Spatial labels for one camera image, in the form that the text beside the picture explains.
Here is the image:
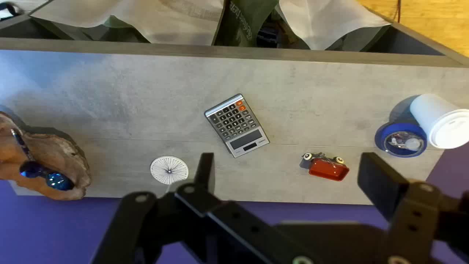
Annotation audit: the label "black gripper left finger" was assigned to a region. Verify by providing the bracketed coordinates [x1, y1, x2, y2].
[92, 151, 313, 264]

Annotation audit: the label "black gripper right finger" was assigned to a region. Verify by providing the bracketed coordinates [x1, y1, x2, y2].
[357, 151, 469, 264]

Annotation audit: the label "white disc with radial lines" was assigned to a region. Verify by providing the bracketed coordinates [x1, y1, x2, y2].
[148, 154, 190, 186]

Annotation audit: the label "small white crumpled object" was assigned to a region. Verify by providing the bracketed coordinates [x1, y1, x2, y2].
[388, 135, 425, 153]

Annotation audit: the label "blue tape roll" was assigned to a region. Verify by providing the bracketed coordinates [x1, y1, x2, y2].
[373, 120, 429, 158]

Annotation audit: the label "white paper cup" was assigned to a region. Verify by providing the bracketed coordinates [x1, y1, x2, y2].
[407, 92, 469, 151]

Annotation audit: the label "blue mirrored sunglasses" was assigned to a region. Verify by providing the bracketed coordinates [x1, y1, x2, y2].
[8, 126, 77, 192]

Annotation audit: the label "grey pocket calculator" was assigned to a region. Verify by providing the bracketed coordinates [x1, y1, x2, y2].
[202, 92, 271, 158]

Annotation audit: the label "white draped cloth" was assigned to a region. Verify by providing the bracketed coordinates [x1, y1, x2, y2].
[29, 0, 225, 47]
[277, 0, 392, 51]

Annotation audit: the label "dark green cloth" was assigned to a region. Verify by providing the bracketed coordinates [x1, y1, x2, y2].
[212, 0, 281, 48]

